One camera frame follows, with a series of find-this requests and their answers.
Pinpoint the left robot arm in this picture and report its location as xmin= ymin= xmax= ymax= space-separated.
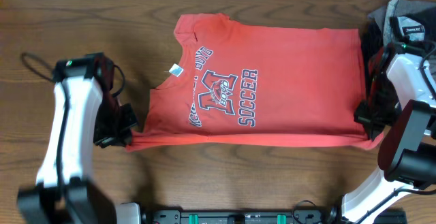
xmin=17 ymin=52 xmax=142 ymax=223

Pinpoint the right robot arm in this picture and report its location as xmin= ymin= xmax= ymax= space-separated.
xmin=330 ymin=41 xmax=435 ymax=223

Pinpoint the black t-shirt orange contour print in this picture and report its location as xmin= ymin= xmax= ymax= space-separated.
xmin=361 ymin=7 xmax=435 ymax=63

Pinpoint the grey folded t-shirt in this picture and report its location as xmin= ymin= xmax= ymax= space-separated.
xmin=361 ymin=0 xmax=435 ymax=76

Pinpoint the orange soccer t-shirt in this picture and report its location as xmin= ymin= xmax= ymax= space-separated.
xmin=128 ymin=14 xmax=382 ymax=151

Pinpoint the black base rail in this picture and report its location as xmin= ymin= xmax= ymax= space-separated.
xmin=142 ymin=210 xmax=332 ymax=224

